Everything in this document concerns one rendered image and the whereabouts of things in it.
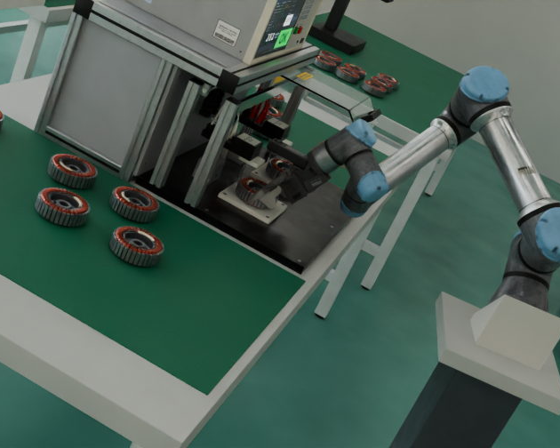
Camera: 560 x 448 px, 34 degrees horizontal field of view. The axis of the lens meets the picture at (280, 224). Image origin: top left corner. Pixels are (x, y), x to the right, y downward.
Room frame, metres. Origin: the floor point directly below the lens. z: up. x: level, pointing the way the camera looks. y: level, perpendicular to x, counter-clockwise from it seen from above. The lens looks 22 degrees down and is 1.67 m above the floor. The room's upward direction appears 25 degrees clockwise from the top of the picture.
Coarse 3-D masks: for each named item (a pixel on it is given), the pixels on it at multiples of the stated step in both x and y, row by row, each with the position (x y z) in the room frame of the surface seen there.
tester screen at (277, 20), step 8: (280, 0) 2.20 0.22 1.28; (288, 0) 2.27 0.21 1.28; (296, 0) 2.34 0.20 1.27; (304, 0) 2.41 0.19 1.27; (280, 8) 2.23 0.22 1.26; (288, 8) 2.30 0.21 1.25; (296, 8) 2.37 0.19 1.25; (272, 16) 2.19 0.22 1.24; (280, 16) 2.26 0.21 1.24; (272, 24) 2.22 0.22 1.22; (280, 24) 2.28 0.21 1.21; (272, 32) 2.24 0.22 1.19; (264, 40) 2.21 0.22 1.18; (272, 48) 2.30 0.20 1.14
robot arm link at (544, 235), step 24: (480, 72) 2.36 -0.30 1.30; (456, 96) 2.38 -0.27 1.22; (480, 96) 2.31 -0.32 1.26; (504, 96) 2.32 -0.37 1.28; (456, 120) 2.40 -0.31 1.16; (480, 120) 2.30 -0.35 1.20; (504, 120) 2.30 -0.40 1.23; (504, 144) 2.26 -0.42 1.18; (504, 168) 2.23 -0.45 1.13; (528, 168) 2.22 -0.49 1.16; (528, 192) 2.18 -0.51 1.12; (528, 216) 2.14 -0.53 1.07; (552, 216) 2.12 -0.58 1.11; (528, 240) 2.13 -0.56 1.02; (552, 240) 2.08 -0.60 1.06; (528, 264) 2.16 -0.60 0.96; (552, 264) 2.12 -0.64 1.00
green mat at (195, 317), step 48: (0, 144) 1.94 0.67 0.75; (48, 144) 2.06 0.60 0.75; (0, 192) 1.73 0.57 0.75; (96, 192) 1.93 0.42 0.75; (0, 240) 1.55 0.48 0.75; (48, 240) 1.63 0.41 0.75; (96, 240) 1.71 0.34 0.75; (192, 240) 1.91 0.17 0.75; (48, 288) 1.47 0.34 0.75; (96, 288) 1.54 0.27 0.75; (144, 288) 1.62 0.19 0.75; (192, 288) 1.70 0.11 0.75; (240, 288) 1.79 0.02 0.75; (288, 288) 1.89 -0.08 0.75; (144, 336) 1.45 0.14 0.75; (192, 336) 1.53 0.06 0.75; (240, 336) 1.60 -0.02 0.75; (192, 384) 1.38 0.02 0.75
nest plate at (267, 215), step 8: (232, 184) 2.26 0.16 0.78; (224, 192) 2.18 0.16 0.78; (232, 192) 2.20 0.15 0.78; (232, 200) 2.16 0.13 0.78; (240, 200) 2.18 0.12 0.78; (240, 208) 2.15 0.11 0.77; (248, 208) 2.15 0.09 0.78; (256, 208) 2.17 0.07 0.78; (280, 208) 2.24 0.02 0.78; (256, 216) 2.15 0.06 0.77; (264, 216) 2.15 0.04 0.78; (272, 216) 2.17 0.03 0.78
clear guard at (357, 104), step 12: (300, 72) 2.53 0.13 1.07; (312, 72) 2.59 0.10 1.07; (300, 84) 2.41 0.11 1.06; (312, 84) 2.46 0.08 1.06; (324, 84) 2.52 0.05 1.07; (336, 84) 2.58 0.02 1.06; (324, 96) 2.40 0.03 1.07; (336, 96) 2.46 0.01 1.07; (348, 96) 2.52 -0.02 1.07; (360, 96) 2.57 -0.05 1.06; (348, 108) 2.39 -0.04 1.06; (360, 108) 2.48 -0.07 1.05; (372, 108) 2.61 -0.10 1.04
